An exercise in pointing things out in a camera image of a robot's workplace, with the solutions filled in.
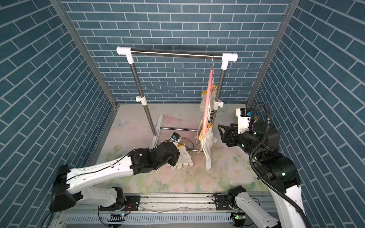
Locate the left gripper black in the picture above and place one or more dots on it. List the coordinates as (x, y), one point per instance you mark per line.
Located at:
(176, 157)

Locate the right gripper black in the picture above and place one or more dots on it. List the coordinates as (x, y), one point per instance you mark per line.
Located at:
(232, 135)

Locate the white glove yellow cuff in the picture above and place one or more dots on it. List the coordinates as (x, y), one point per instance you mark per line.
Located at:
(184, 158)

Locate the white cotton glove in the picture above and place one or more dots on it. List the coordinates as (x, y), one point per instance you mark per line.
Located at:
(207, 141)
(203, 101)

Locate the pink clip hanger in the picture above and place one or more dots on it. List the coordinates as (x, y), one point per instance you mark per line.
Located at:
(207, 109)

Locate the beige cotton glove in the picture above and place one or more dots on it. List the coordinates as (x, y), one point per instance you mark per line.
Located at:
(201, 128)

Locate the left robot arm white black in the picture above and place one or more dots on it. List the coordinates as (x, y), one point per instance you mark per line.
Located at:
(74, 186)

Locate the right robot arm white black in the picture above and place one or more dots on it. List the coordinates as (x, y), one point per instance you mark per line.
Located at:
(276, 171)

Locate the metal clothes drying rack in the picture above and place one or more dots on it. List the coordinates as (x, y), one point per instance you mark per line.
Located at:
(148, 76)

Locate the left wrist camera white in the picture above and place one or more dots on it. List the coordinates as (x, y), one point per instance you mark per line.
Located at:
(175, 137)

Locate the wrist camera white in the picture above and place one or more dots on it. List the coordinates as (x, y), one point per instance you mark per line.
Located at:
(175, 137)
(244, 115)

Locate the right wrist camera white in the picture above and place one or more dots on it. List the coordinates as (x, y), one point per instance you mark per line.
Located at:
(244, 115)

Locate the aluminium front rail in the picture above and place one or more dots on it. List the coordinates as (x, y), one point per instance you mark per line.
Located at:
(164, 209)

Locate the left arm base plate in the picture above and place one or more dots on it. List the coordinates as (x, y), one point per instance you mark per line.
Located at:
(130, 203)

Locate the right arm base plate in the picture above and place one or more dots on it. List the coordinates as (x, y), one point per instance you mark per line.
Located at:
(222, 203)

